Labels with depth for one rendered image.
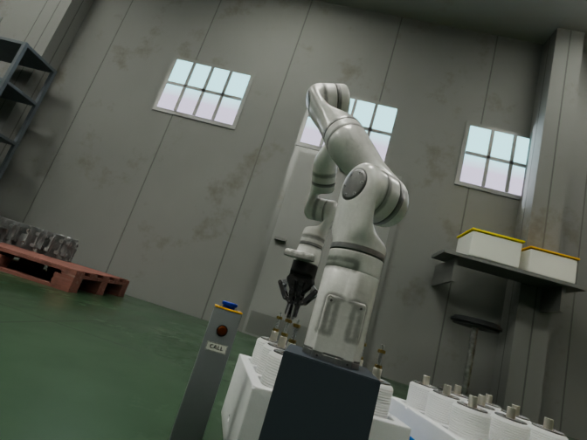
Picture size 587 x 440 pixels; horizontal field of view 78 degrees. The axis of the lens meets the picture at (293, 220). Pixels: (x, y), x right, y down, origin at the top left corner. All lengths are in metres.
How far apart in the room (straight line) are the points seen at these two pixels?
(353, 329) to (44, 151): 5.10
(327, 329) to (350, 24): 4.98
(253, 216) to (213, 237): 0.50
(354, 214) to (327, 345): 0.21
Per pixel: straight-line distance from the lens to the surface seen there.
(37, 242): 4.31
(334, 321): 0.57
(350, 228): 0.59
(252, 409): 0.88
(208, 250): 4.12
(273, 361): 0.91
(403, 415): 1.32
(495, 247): 3.68
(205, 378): 0.94
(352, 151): 0.75
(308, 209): 1.07
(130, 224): 4.52
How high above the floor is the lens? 0.36
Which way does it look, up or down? 14 degrees up
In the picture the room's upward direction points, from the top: 17 degrees clockwise
